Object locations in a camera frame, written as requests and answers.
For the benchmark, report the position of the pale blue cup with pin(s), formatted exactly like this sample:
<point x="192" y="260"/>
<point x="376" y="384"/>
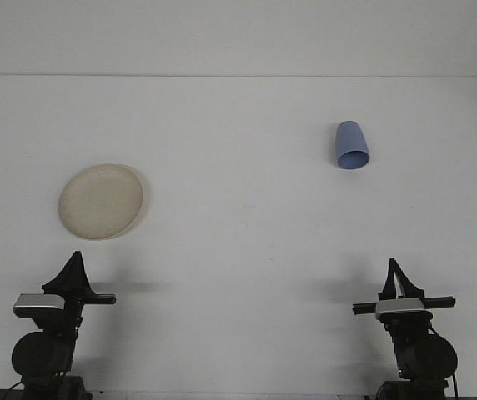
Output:
<point x="349" y="141"/>

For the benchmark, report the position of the pale round plate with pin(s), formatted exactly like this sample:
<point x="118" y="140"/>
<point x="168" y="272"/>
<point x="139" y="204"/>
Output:
<point x="101" y="202"/>

